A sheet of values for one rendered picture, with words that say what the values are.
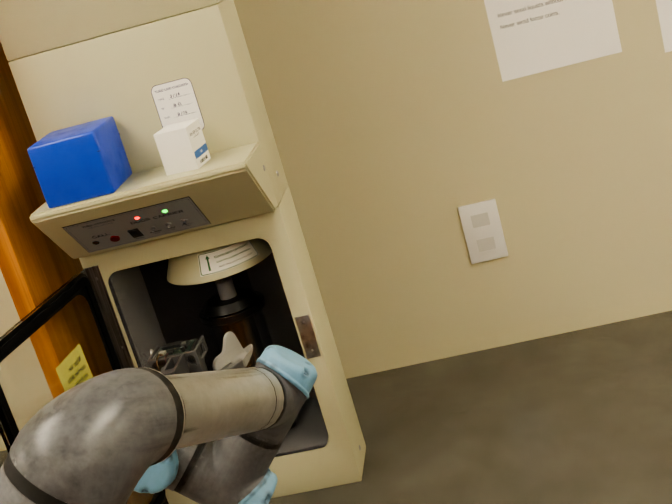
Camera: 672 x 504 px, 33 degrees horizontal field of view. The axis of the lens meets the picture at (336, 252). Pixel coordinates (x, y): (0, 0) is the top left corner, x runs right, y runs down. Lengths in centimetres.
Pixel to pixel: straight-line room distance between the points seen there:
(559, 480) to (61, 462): 88
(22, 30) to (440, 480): 91
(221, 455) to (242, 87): 53
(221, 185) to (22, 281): 34
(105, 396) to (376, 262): 115
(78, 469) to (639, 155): 133
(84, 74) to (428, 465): 79
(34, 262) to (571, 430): 86
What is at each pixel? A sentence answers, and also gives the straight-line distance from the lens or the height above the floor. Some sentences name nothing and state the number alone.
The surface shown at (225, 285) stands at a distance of 180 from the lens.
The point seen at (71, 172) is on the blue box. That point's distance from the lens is 158.
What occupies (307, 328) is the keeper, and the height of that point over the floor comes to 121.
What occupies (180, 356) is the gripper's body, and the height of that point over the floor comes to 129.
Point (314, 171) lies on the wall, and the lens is 207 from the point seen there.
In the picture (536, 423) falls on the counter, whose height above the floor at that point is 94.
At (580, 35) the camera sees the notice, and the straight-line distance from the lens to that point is 202.
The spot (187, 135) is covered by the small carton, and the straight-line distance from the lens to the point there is 155.
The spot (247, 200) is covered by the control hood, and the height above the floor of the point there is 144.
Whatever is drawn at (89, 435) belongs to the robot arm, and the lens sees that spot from 101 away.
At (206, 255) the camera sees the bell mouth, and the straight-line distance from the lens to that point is 171.
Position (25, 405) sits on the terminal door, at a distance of 156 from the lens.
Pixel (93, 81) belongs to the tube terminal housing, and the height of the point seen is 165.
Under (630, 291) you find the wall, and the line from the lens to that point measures 216.
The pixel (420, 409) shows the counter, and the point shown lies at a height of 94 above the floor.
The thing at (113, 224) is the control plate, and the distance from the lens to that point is 162.
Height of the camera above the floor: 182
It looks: 17 degrees down
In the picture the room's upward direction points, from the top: 16 degrees counter-clockwise
